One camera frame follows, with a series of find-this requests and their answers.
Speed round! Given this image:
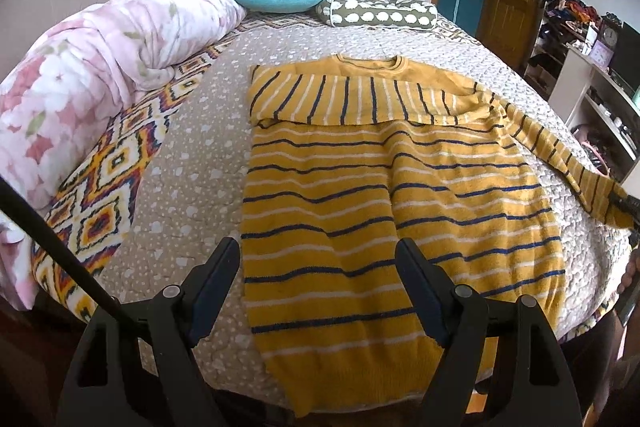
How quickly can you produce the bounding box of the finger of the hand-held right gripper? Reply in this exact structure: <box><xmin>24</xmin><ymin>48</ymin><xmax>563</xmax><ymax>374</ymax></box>
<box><xmin>606</xmin><ymin>191</ymin><xmax>640</xmax><ymax>228</ymax></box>

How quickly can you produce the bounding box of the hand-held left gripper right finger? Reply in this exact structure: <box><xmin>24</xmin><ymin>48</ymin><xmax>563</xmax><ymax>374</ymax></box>
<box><xmin>395</xmin><ymin>238</ymin><xmax>583</xmax><ymax>427</ymax></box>

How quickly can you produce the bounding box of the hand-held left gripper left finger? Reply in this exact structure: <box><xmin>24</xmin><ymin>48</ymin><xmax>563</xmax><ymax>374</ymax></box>
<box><xmin>56</xmin><ymin>237</ymin><xmax>242</xmax><ymax>427</ymax></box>

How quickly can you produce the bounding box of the yellow striped sweater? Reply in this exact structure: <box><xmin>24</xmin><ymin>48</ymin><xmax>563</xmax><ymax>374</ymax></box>
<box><xmin>241</xmin><ymin>53</ymin><xmax>636</xmax><ymax>420</ymax></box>

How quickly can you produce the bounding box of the dark basket pink rim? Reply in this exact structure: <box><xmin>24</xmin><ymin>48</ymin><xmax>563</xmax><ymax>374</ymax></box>
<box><xmin>570</xmin><ymin>124</ymin><xmax>613</xmax><ymax>178</ymax></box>

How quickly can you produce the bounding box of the white desk unit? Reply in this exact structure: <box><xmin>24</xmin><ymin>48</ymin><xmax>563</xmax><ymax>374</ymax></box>
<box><xmin>547</xmin><ymin>47</ymin><xmax>640</xmax><ymax>182</ymax></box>

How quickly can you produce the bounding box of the beige dotted quilted bedspread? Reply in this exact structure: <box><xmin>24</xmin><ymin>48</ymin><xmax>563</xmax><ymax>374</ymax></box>
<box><xmin>30</xmin><ymin>14</ymin><xmax>633</xmax><ymax>408</ymax></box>

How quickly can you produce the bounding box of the geometric patterned blanket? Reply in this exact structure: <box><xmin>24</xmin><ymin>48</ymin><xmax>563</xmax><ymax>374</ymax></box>
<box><xmin>30</xmin><ymin>9</ymin><xmax>281</xmax><ymax>323</ymax></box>

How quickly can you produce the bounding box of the black television screen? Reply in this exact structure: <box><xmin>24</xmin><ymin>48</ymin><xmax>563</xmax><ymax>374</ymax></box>
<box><xmin>610</xmin><ymin>22</ymin><xmax>640</xmax><ymax>92</ymax></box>

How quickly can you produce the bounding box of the person's dark clothing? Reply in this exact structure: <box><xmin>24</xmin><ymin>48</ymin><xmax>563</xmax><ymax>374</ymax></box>
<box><xmin>562</xmin><ymin>307</ymin><xmax>640</xmax><ymax>427</ymax></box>

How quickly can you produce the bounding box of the dark table clock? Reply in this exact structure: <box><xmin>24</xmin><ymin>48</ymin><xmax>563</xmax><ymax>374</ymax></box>
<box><xmin>597</xmin><ymin>14</ymin><xmax>621</xmax><ymax>52</ymax></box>

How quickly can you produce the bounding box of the cluttered storage shelf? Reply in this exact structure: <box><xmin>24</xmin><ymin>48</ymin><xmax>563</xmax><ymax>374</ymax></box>
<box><xmin>522</xmin><ymin>0</ymin><xmax>601</xmax><ymax>100</ymax></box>

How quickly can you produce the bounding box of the pink floral quilt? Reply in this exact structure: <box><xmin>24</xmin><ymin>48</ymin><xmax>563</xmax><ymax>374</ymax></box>
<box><xmin>0</xmin><ymin>0</ymin><xmax>248</xmax><ymax>313</ymax></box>

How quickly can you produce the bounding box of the green bolster pillow white pattern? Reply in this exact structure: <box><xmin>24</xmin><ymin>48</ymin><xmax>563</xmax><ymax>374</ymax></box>
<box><xmin>315</xmin><ymin>0</ymin><xmax>440</xmax><ymax>29</ymax></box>

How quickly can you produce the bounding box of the black cable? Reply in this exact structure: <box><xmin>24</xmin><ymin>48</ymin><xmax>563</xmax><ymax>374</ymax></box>
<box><xmin>0</xmin><ymin>179</ymin><xmax>123</xmax><ymax>323</ymax></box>

